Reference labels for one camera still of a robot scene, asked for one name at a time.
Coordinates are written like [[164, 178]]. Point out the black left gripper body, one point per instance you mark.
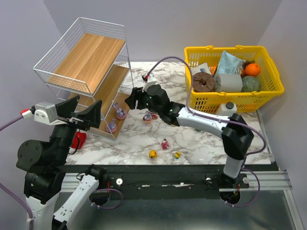
[[75, 121]]

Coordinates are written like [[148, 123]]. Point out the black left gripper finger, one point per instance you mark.
[[67, 107], [91, 116]]

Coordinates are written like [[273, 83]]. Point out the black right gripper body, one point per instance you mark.
[[140, 101]]

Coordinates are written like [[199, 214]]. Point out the purple figure orange donut toy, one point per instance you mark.
[[147, 118]]

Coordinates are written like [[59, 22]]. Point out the red strawberry cake toy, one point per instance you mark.
[[154, 116]]

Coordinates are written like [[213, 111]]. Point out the purple bunny pink donut toy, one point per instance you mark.
[[111, 127]]

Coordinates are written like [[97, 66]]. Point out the pink strawberry figure toy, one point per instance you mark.
[[165, 144]]

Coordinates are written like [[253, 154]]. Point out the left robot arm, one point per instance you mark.
[[43, 162]]

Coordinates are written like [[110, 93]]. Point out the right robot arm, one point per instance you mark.
[[236, 135]]

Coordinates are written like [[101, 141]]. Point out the red bell pepper toy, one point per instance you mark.
[[79, 140]]

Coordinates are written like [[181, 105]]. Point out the yellow duck toy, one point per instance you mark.
[[153, 154]]

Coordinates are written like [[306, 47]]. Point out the brown chocolate donut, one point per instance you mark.
[[203, 82]]

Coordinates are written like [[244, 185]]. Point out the yellow minion toy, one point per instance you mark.
[[177, 155]]

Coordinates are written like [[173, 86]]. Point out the white tissue packet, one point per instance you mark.
[[201, 68]]

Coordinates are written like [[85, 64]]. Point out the white paper roll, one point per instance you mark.
[[227, 82]]

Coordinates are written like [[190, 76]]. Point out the white bottle grey cap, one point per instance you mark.
[[226, 109]]

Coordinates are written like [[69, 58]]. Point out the light blue snack bag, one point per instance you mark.
[[229, 64]]

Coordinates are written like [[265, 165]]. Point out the green melon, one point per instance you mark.
[[250, 84]]

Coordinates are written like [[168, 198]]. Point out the orange fruit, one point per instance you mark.
[[252, 69]]

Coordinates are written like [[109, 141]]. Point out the yellow plastic basket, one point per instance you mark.
[[206, 94]]

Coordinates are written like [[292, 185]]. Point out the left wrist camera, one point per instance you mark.
[[43, 112]]

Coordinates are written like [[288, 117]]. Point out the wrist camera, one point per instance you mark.
[[43, 112], [149, 80]]

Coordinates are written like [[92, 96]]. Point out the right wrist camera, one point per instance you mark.
[[149, 80]]

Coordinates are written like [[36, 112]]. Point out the white wire wooden shelf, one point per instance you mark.
[[91, 60]]

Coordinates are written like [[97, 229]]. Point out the black mounting rail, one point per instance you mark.
[[188, 181]]

